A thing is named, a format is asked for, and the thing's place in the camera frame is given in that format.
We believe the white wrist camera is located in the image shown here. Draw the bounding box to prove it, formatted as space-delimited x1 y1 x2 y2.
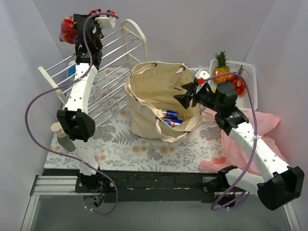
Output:
192 69 210 94
95 16 116 29

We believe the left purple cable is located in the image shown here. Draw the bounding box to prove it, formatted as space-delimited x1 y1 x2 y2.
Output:
24 12 119 215

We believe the blue white container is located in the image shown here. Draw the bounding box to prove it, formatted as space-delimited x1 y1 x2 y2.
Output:
67 61 76 77

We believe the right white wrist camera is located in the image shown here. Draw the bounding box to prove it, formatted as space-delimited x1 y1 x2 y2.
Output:
192 69 210 94

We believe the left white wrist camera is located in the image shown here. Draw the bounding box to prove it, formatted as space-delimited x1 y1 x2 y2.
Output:
95 16 116 29

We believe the aluminium frame rail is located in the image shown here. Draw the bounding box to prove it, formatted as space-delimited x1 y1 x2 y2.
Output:
30 176 78 196

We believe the cream metal shoe rack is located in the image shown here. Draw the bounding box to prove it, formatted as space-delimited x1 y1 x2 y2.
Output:
38 19 148 126

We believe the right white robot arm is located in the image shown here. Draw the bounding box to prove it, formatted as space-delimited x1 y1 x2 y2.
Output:
174 81 305 210

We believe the beige canvas tote bag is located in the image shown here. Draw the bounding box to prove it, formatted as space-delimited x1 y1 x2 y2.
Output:
125 62 203 142

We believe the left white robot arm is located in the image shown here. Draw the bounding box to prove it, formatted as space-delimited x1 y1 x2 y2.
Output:
57 14 103 193

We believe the toy pineapple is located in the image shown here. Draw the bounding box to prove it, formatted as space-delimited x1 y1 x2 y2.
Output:
212 51 230 84

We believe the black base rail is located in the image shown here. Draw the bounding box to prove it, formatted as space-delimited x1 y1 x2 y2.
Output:
43 169 248 203

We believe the blue energy drink can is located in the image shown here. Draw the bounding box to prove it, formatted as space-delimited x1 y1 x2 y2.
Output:
163 110 179 119

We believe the white plastic basket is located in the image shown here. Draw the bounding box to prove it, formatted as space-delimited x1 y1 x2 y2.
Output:
208 59 258 112

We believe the floral table mat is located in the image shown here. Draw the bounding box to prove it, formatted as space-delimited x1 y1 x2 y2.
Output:
43 65 227 172

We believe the grey soap dispenser bottle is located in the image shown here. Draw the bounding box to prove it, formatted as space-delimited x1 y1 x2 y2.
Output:
51 122 76 152

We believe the pink plastic grocery bag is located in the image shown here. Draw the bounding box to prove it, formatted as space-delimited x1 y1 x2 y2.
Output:
199 112 287 173

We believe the red snack bag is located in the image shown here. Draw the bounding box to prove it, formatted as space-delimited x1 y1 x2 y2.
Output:
59 8 104 44

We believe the red toy fruit with stem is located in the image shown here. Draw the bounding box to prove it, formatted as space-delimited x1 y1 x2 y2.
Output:
228 75 246 97

